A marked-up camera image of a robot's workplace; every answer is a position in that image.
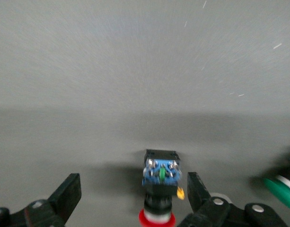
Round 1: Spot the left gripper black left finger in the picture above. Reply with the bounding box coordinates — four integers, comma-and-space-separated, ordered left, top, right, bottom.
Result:
0, 173, 82, 227

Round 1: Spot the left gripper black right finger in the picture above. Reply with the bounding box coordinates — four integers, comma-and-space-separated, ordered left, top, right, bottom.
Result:
177, 172, 290, 227

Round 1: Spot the red push button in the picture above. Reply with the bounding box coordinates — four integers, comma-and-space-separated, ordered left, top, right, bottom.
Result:
138, 148, 184, 226

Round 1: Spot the green push button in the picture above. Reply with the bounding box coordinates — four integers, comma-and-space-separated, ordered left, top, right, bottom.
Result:
250, 144, 290, 212

